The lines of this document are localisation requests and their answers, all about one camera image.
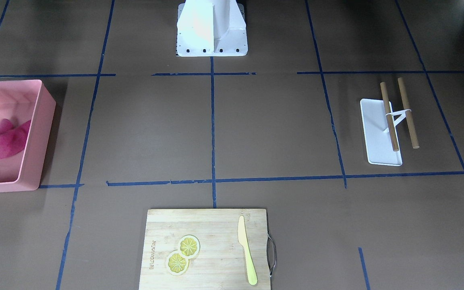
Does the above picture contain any wooden rack rod two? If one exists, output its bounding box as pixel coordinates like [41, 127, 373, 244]
[397, 77, 420, 149]

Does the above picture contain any pink plastic bin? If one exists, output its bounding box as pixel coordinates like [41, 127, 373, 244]
[0, 80, 56, 192]

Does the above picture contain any bamboo cutting board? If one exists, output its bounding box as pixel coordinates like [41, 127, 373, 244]
[138, 209, 272, 290]

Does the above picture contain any pink microfiber cloth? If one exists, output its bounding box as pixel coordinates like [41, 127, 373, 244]
[0, 118, 31, 160]

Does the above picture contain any wooden rack rod one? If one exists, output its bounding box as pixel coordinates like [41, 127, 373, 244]
[380, 81, 400, 152]

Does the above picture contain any lemon slice one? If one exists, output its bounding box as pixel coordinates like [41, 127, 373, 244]
[178, 234, 201, 259]

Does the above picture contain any white rack tray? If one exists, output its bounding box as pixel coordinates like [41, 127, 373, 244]
[360, 99, 402, 166]

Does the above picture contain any yellow plastic knife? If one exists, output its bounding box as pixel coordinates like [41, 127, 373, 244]
[237, 215, 258, 285]

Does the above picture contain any white column with base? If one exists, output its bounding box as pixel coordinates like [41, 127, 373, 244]
[176, 0, 249, 57]

